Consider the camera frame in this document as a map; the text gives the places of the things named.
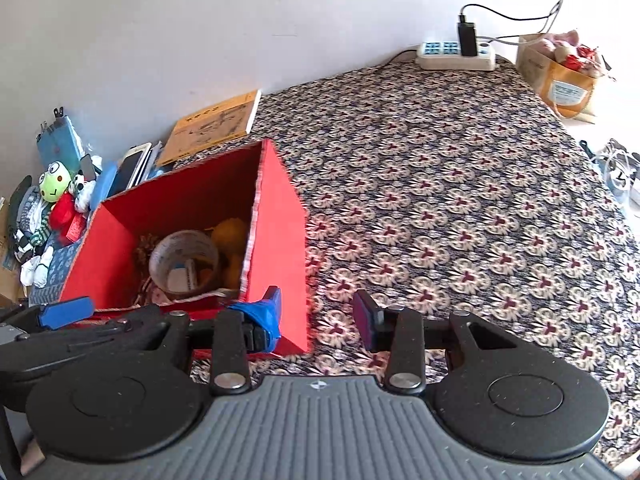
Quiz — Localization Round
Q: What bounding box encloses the clear packing tape roll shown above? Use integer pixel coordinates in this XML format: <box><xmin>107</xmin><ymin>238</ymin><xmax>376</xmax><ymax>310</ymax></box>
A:
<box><xmin>149</xmin><ymin>230</ymin><xmax>219</xmax><ymax>298</ymax></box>

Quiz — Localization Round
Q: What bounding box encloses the red cardboard storage box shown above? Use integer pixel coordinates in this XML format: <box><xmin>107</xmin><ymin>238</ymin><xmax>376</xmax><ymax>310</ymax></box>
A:
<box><xmin>60</xmin><ymin>140</ymin><xmax>309</xmax><ymax>356</ymax></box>

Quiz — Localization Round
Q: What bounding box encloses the brown cardboard box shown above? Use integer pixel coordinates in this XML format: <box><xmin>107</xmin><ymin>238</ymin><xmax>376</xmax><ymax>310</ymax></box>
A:
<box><xmin>0</xmin><ymin>197</ymin><xmax>24</xmax><ymax>302</ymax></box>

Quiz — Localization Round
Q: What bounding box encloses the yellow round toy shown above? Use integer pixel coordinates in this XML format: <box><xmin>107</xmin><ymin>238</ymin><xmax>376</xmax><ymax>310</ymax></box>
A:
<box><xmin>210</xmin><ymin>218</ymin><xmax>248</xmax><ymax>289</ymax></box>

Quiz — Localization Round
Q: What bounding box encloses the green frog plush toy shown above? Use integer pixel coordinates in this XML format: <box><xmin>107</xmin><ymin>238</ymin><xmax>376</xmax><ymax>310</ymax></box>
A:
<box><xmin>13</xmin><ymin>162</ymin><xmax>72</xmax><ymax>288</ymax></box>

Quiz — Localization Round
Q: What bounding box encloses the brown pine cone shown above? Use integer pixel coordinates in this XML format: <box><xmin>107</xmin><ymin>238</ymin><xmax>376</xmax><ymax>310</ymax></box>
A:
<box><xmin>134</xmin><ymin>234</ymin><xmax>160</xmax><ymax>271</ymax></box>

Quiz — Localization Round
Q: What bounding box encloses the white panda plush toy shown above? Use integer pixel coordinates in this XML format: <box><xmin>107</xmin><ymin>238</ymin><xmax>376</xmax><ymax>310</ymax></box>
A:
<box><xmin>70</xmin><ymin>172</ymin><xmax>96</xmax><ymax>214</ymax></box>

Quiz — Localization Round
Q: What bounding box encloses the blue glasses case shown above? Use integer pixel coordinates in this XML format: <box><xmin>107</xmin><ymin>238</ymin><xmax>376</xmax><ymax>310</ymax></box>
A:
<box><xmin>90</xmin><ymin>162</ymin><xmax>118</xmax><ymax>211</ymax></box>

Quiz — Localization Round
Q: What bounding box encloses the patterned floral table cloth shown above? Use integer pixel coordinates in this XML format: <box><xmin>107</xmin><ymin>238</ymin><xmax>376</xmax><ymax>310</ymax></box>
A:
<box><xmin>174</xmin><ymin>54</ymin><xmax>640</xmax><ymax>466</ymax></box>

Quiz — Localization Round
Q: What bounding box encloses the white tablet device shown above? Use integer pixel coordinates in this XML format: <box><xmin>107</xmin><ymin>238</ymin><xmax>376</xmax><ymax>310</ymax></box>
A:
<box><xmin>107</xmin><ymin>142</ymin><xmax>152</xmax><ymax>197</ymax></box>

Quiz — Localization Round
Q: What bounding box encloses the yellow paperback book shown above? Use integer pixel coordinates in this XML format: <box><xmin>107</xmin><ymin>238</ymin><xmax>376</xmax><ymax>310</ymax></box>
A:
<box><xmin>157</xmin><ymin>89</ymin><xmax>262</xmax><ymax>166</ymax></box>

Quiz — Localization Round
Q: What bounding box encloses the white power strip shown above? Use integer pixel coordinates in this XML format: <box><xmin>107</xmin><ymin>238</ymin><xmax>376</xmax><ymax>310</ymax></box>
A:
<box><xmin>416</xmin><ymin>41</ymin><xmax>496</xmax><ymax>72</ymax></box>

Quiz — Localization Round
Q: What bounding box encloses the black power adapter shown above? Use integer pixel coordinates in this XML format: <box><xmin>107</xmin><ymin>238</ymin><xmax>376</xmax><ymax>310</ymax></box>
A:
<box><xmin>458</xmin><ymin>14</ymin><xmax>477</xmax><ymax>58</ymax></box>

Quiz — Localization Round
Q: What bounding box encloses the brown paper gift bag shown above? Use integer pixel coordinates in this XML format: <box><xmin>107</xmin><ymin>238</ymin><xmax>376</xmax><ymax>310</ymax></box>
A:
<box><xmin>515</xmin><ymin>29</ymin><xmax>612</xmax><ymax>124</ymax></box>

